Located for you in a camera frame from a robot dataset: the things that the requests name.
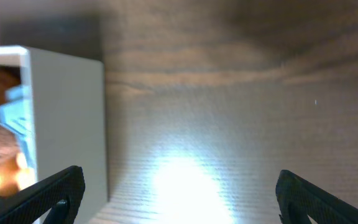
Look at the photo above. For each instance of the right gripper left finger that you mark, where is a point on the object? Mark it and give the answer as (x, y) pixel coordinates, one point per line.
(59, 195)

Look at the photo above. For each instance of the white cardboard box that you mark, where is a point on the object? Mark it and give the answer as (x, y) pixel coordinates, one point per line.
(63, 120)

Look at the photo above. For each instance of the orange rubber duck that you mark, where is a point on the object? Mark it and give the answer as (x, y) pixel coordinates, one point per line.
(15, 175)

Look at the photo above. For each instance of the grey yellow toy car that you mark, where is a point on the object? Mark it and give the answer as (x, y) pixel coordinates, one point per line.
(13, 117)

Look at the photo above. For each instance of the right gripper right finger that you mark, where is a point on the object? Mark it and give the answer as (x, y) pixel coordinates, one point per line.
(300, 202)

